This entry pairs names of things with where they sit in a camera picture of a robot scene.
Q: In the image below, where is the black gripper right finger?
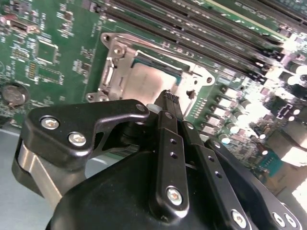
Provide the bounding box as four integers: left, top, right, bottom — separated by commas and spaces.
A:
171, 92, 300, 230

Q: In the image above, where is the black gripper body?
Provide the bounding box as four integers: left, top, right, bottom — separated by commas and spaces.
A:
47, 149, 225, 230

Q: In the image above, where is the silver CPU chip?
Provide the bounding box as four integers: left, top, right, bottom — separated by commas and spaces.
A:
124, 54, 185, 103

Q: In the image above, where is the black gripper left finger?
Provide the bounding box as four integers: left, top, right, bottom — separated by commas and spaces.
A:
12, 90, 190, 220

